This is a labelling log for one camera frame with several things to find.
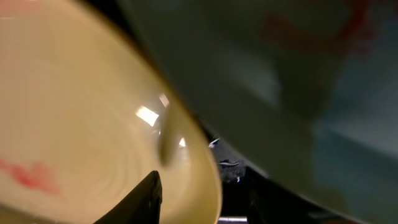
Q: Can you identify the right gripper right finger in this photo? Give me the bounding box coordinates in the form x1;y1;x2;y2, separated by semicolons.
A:
245;167;342;224

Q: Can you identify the round black tray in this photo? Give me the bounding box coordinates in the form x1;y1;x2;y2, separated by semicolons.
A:
199;118;276;223

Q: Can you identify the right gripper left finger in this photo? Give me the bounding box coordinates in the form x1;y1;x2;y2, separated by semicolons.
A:
95;170;162;224

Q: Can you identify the yellow plate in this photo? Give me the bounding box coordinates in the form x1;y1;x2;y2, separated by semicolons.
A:
1;0;222;223

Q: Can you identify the pale green plate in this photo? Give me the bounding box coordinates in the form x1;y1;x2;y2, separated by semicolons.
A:
118;0;397;223

